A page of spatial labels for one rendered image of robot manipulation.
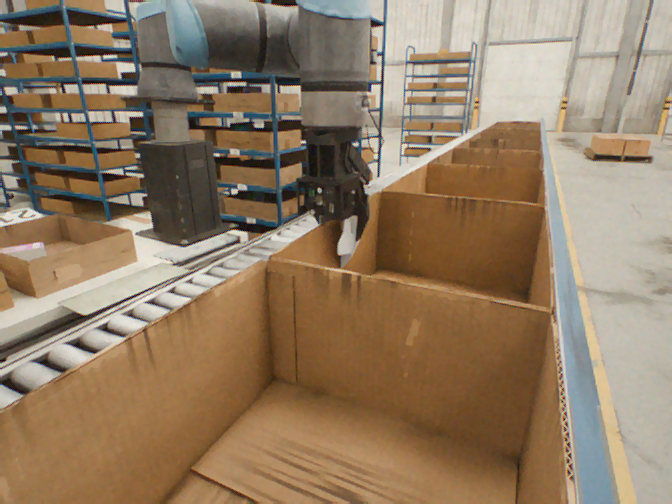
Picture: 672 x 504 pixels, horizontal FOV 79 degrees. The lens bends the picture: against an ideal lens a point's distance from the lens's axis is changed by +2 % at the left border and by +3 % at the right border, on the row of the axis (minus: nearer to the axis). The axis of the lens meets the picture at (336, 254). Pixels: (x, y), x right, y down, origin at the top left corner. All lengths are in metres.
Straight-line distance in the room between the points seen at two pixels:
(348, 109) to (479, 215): 0.34
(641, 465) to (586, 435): 1.45
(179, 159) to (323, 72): 0.96
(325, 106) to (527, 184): 0.72
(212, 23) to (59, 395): 0.47
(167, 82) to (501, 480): 1.33
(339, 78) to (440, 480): 0.45
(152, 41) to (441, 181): 0.96
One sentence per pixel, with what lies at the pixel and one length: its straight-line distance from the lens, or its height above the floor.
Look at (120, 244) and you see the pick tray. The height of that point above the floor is 0.82.
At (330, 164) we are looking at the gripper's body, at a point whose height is 1.13.
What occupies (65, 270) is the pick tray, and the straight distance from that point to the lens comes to 1.26.
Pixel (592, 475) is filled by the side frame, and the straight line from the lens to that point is 0.46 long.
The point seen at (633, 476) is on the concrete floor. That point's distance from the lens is 1.89.
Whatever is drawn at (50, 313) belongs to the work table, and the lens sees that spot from 1.17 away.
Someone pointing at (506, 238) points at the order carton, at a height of 0.99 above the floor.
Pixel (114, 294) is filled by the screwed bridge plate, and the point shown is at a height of 0.75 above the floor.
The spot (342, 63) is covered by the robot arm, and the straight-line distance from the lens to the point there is 0.53.
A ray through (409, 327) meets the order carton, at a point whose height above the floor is 1.00.
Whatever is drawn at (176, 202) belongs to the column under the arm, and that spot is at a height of 0.89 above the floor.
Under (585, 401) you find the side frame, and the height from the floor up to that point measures 0.91.
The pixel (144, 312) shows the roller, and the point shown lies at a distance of 1.06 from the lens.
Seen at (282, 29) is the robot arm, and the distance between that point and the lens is 0.64.
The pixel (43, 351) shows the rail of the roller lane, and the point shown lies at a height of 0.74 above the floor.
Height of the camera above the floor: 1.22
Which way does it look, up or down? 21 degrees down
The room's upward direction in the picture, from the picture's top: straight up
